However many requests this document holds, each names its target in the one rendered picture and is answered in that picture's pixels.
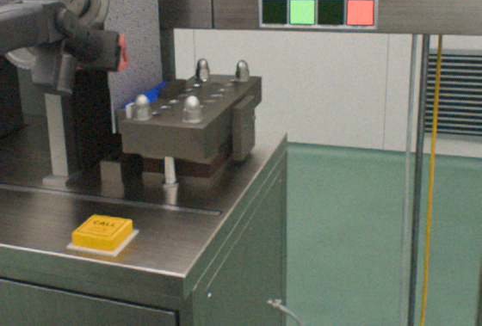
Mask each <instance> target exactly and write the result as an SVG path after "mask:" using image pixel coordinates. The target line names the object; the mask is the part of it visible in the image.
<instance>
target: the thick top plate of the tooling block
mask: <svg viewBox="0 0 482 326"><path fill-rule="evenodd" d="M210 75H211V78H210V79H204V80H200V79H195V76H196V74H195V75H193V76H191V77H190V78H189V79H188V80H186V87H185V88H183V89H181V90H180V92H177V93H176V94H174V95H173V96H172V97H170V98H163V97H158V98H157V99H156V100H155V101H152V102H150V103H149V107H150V108H151V115H152V120H147V121H135V120H133V117H132V118H126V119H125V120H123V121H121V122H120V129H121V142H123V152H125V153H133V154H143V155H153V156H161V157H180V158H188V159H198V160H205V159H206V158H208V157H209V156H210V155H211V153H212V152H213V151H214V150H215V149H216V148H217V146H218V145H219V144H221V143H222V142H223V141H224V140H225V139H226V138H227V137H228V136H229V135H230V134H231V132H232V108H233V107H235V106H236V104H237V103H238V102H239V101H241V100H242V99H243V98H244V97H245V96H246V95H252V96H255V108H256V107H257V106H258V104H259V103H260V102H261V101H262V77H261V76H250V81H246V82H238V81H235V78H236V75H226V74H210ZM189 96H195V97H196V98H197V99H198V101H199V103H200V109H201V117H202V122H199V123H185V122H183V121H182V118H183V109H185V101H186V99H187V98H188V97H189Z"/></svg>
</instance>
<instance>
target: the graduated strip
mask: <svg viewBox="0 0 482 326"><path fill-rule="evenodd" d="M0 188H11V189H18V190H25V192H32V193H40V194H53V195H59V196H67V197H73V198H81V199H88V200H101V201H108V202H115V203H122V205H129V206H142V207H150V208H157V209H164V210H171V211H178V212H191V213H199V214H205V215H213V216H219V215H220V214H221V213H222V212H223V211H218V210H211V209H203V208H196V207H189V206H175V205H168V203H161V202H154V201H146V200H132V199H126V198H118V197H111V196H103V195H96V194H83V193H75V192H68V191H61V189H54V188H40V187H32V186H26V185H18V184H11V183H3V182H0Z"/></svg>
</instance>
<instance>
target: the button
mask: <svg viewBox="0 0 482 326"><path fill-rule="evenodd" d="M132 233H133V227H132V220H128V219H122V218H116V217H109V216H102V215H96V214H95V215H92V216H91V217H90V219H88V220H87V221H86V222H85V223H84V224H83V225H81V226H80V227H79V228H77V229H76V230H74V231H73V232H72V244H73V246H78V247H84V248H85V249H95V250H100V251H106V252H112V253H114V252H115V251H116V250H117V247H118V246H119V245H120V244H121V243H123V242H124V241H125V240H126V239H127V238H128V237H129V236H130V235H131V234H132Z"/></svg>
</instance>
